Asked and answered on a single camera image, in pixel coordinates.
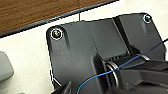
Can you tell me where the grey bin with blue lid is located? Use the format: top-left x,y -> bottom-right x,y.
0,51 -> 15,83

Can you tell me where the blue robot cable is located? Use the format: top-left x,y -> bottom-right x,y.
75,37 -> 168,94

